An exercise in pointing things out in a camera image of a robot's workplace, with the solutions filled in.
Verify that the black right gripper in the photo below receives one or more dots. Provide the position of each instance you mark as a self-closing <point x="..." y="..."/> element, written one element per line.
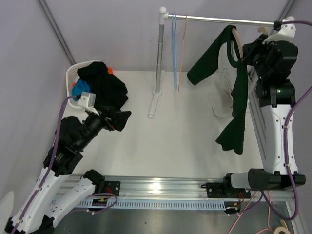
<point x="249" y="49"/>

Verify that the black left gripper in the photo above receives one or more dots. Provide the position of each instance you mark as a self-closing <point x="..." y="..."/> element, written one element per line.
<point x="119" y="118"/>

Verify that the black t shirt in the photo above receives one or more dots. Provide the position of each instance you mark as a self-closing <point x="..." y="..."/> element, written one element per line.
<point x="109" y="90"/>

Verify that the beige wooden hanger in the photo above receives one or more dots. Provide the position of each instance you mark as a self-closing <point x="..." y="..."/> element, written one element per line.
<point x="263" y="30"/>

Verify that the green and white t shirt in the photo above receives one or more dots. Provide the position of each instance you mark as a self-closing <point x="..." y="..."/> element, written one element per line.
<point x="229" y="97"/>

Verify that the blue t shirt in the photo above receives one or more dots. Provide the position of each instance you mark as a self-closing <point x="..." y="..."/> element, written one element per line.
<point x="79" y="87"/>

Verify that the orange t shirt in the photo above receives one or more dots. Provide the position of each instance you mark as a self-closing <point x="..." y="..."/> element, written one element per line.
<point x="110" y="71"/>

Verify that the pink wire hanger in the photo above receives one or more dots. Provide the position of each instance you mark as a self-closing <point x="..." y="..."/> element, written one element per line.
<point x="182" y="54"/>

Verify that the light blue wire hanger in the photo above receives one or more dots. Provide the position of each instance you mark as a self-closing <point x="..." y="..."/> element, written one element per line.
<point x="175" y="55"/>
<point x="173" y="50"/>

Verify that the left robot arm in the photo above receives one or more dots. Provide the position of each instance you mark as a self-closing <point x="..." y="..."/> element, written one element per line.
<point x="39" y="214"/>

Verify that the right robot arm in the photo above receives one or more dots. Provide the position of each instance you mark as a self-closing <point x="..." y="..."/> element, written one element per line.
<point x="272" y="61"/>

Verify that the pink hanger on floor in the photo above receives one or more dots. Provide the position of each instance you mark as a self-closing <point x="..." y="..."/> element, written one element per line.
<point x="253" y="219"/>

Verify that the beige hanger on floor right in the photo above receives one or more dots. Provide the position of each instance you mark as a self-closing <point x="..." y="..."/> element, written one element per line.
<point x="282" y="229"/>

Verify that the white plastic basket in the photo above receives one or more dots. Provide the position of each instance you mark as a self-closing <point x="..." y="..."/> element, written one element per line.
<point x="72" y="76"/>

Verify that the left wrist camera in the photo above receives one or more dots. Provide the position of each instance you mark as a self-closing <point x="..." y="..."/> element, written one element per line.
<point x="86" y="100"/>

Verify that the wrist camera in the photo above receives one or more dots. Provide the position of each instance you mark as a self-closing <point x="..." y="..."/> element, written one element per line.
<point x="286" y="33"/>
<point x="86" y="100"/>

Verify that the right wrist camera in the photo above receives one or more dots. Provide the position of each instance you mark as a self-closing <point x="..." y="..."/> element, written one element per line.
<point x="286" y="33"/>

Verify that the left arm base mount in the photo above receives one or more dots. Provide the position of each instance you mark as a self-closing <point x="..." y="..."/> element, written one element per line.
<point x="112" y="187"/>

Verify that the aluminium rail frame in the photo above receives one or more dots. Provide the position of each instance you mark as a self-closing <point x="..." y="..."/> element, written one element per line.
<point x="170" y="155"/>

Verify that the white slotted cable duct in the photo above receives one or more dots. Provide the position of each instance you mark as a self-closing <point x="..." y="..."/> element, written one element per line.
<point x="154" y="204"/>

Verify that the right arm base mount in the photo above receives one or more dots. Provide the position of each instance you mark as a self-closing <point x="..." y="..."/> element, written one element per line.
<point x="223" y="190"/>

